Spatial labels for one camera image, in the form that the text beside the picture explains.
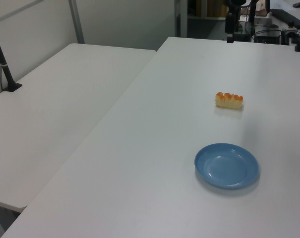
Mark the black keyboard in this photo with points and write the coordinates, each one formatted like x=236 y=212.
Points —
x=286 y=17

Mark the silver metal bracket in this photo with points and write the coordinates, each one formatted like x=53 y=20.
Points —
x=289 y=33

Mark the black upright pole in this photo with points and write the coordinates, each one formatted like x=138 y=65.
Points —
x=252 y=12

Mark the black electronics box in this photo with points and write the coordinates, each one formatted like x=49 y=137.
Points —
x=267 y=36

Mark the blue round plate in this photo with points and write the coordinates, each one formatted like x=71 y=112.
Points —
x=226 y=166

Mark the bread loaf with orange topping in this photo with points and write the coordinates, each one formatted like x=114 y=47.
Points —
x=229 y=101

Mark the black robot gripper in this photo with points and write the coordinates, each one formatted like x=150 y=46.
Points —
x=235 y=3

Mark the black camera stand pole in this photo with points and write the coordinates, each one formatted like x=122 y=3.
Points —
x=3 y=67

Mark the black computer mouse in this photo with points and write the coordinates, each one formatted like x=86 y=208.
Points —
x=298 y=4

